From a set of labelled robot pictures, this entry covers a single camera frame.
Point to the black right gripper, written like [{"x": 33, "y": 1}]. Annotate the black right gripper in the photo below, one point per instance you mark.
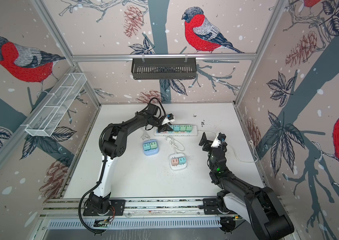
[{"x": 205, "y": 141}]

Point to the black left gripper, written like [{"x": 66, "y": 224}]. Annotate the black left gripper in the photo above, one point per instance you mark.
[{"x": 164, "y": 128}]

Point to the teal charger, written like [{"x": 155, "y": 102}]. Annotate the teal charger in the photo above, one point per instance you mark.
[
  {"x": 146, "y": 147},
  {"x": 176, "y": 128}
]

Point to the white long power strip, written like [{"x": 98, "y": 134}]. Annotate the white long power strip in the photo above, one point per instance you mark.
[{"x": 177, "y": 134}]

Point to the light green charger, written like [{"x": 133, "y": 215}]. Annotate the light green charger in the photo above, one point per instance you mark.
[{"x": 189, "y": 128}]

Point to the blue square power strip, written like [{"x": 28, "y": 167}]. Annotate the blue square power strip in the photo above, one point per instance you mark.
[{"x": 151, "y": 152}]

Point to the white square power strip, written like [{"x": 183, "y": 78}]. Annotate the white square power strip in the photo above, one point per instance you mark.
[{"x": 179, "y": 167}]

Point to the pink charger plug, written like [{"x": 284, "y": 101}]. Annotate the pink charger plug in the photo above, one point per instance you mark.
[{"x": 174, "y": 162}]

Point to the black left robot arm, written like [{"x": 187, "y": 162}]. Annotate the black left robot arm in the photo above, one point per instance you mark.
[{"x": 112, "y": 145}]

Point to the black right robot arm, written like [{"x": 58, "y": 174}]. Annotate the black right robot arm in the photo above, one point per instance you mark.
[{"x": 258, "y": 206}]

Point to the black hanging basket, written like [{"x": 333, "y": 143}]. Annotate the black hanging basket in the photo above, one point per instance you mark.
[{"x": 164, "y": 69}]

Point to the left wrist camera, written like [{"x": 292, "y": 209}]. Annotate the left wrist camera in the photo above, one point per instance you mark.
[{"x": 169, "y": 118}]

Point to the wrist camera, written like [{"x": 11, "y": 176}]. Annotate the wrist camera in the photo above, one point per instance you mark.
[
  {"x": 169, "y": 118},
  {"x": 219, "y": 140}
]

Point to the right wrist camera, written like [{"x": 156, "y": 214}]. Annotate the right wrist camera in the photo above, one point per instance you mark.
[{"x": 219, "y": 140}]

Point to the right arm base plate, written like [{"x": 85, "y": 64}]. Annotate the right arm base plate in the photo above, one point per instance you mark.
[{"x": 214, "y": 206}]

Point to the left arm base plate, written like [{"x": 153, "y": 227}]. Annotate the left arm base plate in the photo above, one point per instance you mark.
[{"x": 97, "y": 208}]

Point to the white wire mesh shelf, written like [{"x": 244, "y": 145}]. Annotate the white wire mesh shelf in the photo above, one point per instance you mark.
[{"x": 48, "y": 118}]

